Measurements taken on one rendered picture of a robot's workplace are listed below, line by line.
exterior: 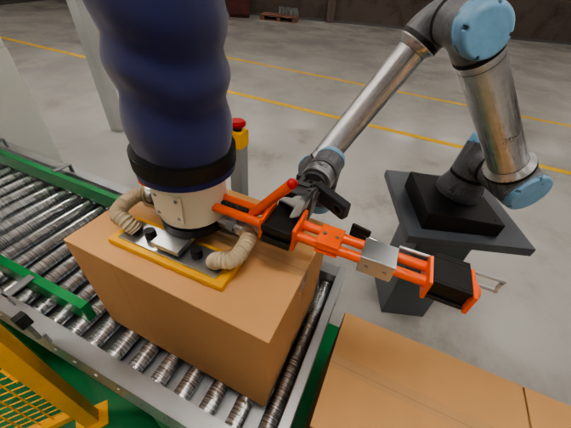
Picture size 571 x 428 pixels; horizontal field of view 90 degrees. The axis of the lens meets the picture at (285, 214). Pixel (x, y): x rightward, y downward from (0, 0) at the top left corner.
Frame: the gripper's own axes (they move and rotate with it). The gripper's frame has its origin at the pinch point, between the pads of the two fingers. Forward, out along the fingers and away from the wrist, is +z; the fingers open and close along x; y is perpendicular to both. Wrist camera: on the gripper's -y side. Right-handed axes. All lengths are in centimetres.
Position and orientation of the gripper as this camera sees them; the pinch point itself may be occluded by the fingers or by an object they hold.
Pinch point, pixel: (294, 228)
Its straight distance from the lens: 64.6
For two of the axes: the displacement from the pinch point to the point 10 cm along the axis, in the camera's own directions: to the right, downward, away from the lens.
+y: -9.1, -3.3, 2.6
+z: -4.1, 5.6, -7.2
